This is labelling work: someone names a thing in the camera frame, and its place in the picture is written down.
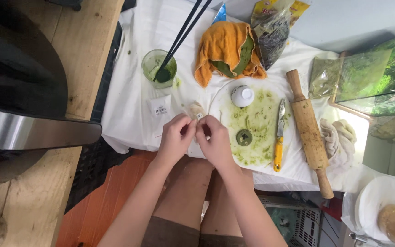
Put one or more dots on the person's left hand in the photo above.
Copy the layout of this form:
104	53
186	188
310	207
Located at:
173	140

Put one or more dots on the person's right hand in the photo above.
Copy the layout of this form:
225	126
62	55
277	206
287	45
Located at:
218	144

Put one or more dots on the person's left fingers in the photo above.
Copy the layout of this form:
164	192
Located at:
186	125

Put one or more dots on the person's right fingers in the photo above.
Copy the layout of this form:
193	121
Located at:
207	126

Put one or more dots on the small clear plastic packet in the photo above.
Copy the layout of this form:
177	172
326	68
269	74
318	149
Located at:
195	109

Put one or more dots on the white packet with barcode label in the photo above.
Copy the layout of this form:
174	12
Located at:
159	106

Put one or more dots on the green dough disc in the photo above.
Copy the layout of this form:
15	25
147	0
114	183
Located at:
244	137

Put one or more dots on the small white bowl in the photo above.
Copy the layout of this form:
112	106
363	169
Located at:
242	96

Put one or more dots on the white round board green smears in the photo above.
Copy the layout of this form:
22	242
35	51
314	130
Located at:
259	120

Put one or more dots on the glass cup with green liquid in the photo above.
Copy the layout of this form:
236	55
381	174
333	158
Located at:
158	70

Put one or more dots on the person's left leg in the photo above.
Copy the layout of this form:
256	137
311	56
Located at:
183	192

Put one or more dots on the person's leg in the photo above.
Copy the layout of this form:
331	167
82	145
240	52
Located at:
221	209
183	192

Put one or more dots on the green cloth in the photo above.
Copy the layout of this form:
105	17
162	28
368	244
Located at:
242	58

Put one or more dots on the orange towel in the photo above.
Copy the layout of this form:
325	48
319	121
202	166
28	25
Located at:
219	44

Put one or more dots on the person's right leg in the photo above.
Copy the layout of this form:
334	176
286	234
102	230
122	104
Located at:
221	209

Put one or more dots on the black chopstick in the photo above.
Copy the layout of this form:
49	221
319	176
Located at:
178	39
190	29

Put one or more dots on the black plastic crate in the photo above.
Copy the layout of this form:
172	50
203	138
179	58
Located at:
94	164

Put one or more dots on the wooden rolling pin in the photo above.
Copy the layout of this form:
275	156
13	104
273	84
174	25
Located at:
309	133

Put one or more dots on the white tablecloth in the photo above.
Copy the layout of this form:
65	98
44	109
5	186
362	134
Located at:
139	31

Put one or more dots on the yellow bag of dark leaves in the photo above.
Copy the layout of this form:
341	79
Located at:
273	37

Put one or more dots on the brown shorts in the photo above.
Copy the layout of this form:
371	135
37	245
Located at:
173	235

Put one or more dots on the blue packet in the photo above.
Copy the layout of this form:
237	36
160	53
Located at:
220	14

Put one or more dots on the clear bag of green powder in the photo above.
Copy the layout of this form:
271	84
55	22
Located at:
324	77

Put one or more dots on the white plastic basket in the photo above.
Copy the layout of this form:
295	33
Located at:
297	219

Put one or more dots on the beige cloth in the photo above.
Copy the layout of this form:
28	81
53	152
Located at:
338	140

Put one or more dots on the black and silver appliance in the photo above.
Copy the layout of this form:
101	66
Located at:
19	85

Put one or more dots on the glass tank with green plants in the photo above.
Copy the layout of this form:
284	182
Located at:
379	79

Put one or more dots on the stack of white plates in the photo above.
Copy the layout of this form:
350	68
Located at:
379	195

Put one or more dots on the metal utensil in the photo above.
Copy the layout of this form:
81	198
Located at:
369	239

